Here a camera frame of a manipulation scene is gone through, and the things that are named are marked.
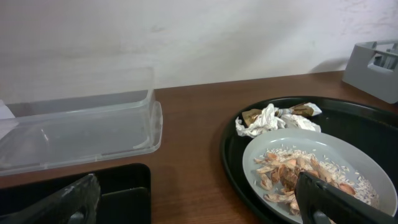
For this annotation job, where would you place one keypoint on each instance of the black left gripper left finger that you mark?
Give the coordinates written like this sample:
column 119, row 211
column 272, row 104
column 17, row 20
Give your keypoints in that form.
column 75, row 203

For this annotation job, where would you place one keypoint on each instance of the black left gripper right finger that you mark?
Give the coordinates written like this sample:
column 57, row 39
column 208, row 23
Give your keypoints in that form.
column 320, row 202

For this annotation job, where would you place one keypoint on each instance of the grey dishwasher rack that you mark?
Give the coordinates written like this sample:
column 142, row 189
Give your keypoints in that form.
column 372, row 68

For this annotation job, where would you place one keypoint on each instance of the black rectangular tray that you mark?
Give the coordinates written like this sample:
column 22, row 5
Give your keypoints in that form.
column 125, row 194

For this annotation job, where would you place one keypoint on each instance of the food scraps and rice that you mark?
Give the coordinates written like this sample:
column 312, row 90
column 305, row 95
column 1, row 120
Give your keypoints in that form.
column 279, row 170

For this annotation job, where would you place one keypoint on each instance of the grey plate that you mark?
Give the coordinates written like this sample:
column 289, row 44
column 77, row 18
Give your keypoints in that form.
column 346, row 163

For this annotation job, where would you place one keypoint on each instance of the clear plastic bin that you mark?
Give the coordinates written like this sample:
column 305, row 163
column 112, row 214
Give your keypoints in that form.
column 50, row 122

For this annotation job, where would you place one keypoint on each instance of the round black tray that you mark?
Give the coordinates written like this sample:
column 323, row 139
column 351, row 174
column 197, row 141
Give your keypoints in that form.
column 370, row 129

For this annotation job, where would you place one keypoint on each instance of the crumpled white tissue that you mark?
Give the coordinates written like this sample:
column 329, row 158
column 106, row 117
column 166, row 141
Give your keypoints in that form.
column 267, row 121

